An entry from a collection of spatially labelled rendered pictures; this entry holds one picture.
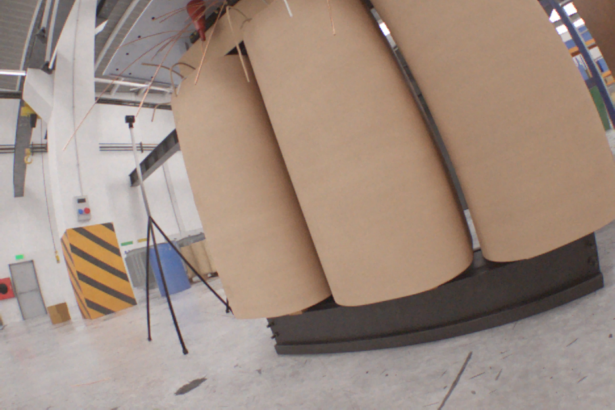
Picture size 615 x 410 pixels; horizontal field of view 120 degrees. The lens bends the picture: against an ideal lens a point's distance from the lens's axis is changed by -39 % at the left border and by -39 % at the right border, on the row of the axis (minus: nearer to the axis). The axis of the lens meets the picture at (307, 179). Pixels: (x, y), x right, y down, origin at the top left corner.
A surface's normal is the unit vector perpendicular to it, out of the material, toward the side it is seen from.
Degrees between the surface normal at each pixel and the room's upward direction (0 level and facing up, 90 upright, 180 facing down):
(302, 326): 90
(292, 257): 90
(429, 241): 90
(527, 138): 90
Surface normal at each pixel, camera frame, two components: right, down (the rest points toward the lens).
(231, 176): -0.31, -0.03
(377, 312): -0.51, 0.06
